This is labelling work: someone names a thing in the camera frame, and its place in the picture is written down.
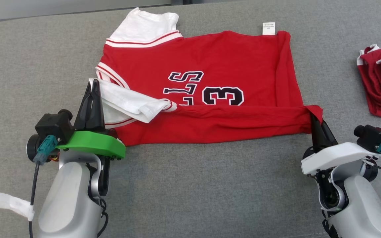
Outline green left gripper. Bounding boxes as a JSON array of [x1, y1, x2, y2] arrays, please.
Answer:
[[26, 79, 126, 163]]

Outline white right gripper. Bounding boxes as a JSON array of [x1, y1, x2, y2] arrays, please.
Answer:
[[301, 113, 374, 176]]

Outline black left cable teal plug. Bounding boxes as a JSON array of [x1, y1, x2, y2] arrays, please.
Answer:
[[28, 135, 59, 238]]

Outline white strap on left cable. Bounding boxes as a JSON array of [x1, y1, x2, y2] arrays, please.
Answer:
[[0, 189, 35, 221]]

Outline red jersey white sleeves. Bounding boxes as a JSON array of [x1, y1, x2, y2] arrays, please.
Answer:
[[89, 7, 324, 146]]

